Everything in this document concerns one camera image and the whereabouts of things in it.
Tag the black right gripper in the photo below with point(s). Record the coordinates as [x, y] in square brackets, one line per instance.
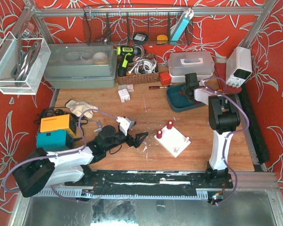
[186, 90]

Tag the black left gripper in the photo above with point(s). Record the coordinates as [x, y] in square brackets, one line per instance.
[129, 140]

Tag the grey metal bracket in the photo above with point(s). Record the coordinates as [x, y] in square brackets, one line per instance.
[99, 126]

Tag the red large spring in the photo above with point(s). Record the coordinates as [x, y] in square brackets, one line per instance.
[170, 125]

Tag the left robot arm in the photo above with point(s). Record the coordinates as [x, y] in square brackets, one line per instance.
[42, 169]

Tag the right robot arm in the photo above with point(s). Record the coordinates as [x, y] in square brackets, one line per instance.
[223, 117]

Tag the white clear toolbox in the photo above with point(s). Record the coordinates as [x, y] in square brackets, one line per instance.
[182, 63]

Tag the teal plastic tray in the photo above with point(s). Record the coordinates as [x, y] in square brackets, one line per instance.
[178, 102]

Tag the red small box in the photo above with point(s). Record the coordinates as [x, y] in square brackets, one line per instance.
[164, 78]

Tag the brown wicker basket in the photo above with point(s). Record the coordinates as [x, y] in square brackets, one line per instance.
[141, 70]

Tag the white power adapter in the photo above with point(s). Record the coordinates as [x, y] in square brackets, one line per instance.
[124, 95]

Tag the white power supply unit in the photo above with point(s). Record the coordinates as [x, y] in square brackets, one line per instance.
[238, 67]

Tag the yellow tape measure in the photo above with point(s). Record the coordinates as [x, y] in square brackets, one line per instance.
[162, 39]

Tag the white work glove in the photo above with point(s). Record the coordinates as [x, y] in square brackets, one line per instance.
[78, 107]

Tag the black round tape measure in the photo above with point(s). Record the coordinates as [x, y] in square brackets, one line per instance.
[140, 38]

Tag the blue white board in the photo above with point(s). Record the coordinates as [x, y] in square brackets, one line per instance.
[177, 30]

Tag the yellow box device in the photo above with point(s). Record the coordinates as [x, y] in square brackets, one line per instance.
[63, 122]

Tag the teal box device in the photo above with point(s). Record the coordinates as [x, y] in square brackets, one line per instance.
[58, 140]

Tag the grey plastic storage box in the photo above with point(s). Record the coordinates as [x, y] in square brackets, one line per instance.
[79, 66]

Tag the white mesh hanging basket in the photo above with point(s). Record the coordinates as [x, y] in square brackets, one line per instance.
[22, 64]

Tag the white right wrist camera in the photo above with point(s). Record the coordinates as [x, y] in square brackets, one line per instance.
[203, 82]

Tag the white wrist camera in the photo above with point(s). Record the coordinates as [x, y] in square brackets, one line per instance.
[125, 124]
[203, 82]

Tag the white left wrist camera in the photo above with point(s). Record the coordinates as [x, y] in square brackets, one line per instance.
[125, 124]

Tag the white base plate with pegs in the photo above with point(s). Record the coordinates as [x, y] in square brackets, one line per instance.
[173, 141]

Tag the red handled small tool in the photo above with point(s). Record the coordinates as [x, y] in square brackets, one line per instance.
[158, 87]

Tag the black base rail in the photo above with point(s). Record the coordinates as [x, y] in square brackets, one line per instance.
[150, 183]

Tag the green cordless drill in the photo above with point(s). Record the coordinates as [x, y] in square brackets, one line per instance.
[127, 53]

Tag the black cable duct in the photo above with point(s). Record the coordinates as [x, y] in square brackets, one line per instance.
[261, 149]

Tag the black wire wall basket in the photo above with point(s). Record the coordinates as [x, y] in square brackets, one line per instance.
[119, 28]

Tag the aluminium frame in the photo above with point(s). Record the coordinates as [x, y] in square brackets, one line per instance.
[31, 11]

